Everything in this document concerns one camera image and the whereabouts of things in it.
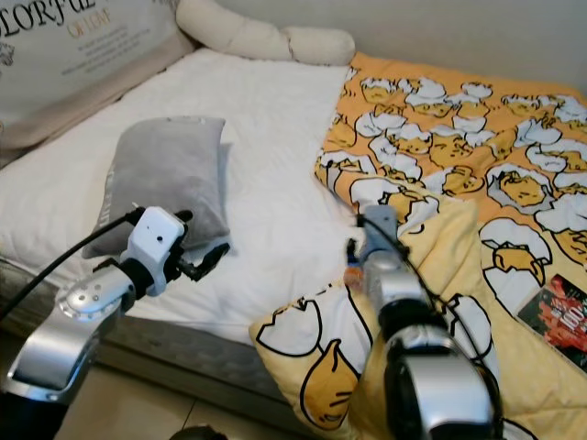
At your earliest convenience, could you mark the cream long bolster pillow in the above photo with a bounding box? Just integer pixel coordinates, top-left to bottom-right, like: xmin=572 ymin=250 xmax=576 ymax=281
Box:
xmin=176 ymin=0 xmax=357 ymax=67

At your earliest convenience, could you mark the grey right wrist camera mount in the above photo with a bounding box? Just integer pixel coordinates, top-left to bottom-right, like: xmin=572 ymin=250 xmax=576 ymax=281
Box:
xmin=360 ymin=204 xmax=400 ymax=262

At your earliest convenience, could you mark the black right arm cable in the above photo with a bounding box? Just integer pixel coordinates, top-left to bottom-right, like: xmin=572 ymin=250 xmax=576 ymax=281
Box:
xmin=376 ymin=220 xmax=496 ymax=395

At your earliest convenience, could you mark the dark robot foot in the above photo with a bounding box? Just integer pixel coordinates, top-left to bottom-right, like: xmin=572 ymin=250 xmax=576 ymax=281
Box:
xmin=170 ymin=423 xmax=230 ymax=440

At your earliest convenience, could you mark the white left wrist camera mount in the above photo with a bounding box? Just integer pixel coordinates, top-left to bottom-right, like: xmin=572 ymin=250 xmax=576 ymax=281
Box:
xmin=127 ymin=206 xmax=187 ymax=296

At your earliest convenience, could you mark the yellow cartoon egg print quilt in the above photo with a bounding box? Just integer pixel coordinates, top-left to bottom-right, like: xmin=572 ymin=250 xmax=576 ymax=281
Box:
xmin=249 ymin=52 xmax=587 ymax=440

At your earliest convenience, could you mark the grey bed base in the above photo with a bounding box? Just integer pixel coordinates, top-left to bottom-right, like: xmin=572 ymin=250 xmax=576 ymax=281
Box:
xmin=0 ymin=247 xmax=294 ymax=432

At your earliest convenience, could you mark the white quilted mattress pad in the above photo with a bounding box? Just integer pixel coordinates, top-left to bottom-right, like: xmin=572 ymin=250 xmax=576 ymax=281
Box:
xmin=0 ymin=48 xmax=368 ymax=345

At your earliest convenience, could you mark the beige lettered headboard cushion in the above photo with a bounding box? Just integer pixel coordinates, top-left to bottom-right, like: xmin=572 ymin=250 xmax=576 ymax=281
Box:
xmin=0 ymin=0 xmax=194 ymax=152

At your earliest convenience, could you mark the dark red cover book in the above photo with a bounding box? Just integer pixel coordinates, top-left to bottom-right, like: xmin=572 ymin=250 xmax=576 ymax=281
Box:
xmin=518 ymin=273 xmax=587 ymax=372

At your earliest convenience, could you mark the grey plush pillow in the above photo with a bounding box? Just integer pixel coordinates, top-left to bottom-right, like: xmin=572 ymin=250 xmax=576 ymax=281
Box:
xmin=107 ymin=116 xmax=232 ymax=259

